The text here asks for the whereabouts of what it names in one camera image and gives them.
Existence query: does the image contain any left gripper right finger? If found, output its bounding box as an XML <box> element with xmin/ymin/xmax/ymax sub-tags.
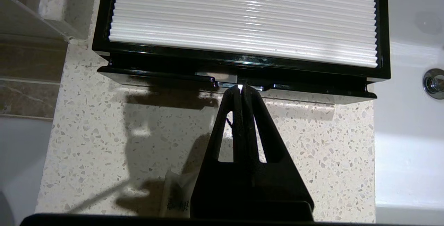
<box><xmin>242</xmin><ymin>84</ymin><xmax>315</xmax><ymax>220</ymax></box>

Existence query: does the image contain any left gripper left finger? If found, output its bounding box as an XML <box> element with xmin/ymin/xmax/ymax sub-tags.
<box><xmin>191</xmin><ymin>85</ymin><xmax>251</xmax><ymax>218</ymax></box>

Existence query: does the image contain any toothbrush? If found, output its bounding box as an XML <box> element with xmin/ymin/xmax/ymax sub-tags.
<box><xmin>161</xmin><ymin>169</ymin><xmax>199</xmax><ymax>218</ymax></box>

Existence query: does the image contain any black box with white lid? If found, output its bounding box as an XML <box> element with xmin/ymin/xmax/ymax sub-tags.
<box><xmin>92</xmin><ymin>0</ymin><xmax>391</xmax><ymax>82</ymax></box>

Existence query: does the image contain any white sink basin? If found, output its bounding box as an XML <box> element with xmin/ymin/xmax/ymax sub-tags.
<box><xmin>373</xmin><ymin>0</ymin><xmax>444</xmax><ymax>216</ymax></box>

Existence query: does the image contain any chrome drain stopper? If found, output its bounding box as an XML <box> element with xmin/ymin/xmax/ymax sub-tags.
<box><xmin>422</xmin><ymin>68</ymin><xmax>444</xmax><ymax>100</ymax></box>

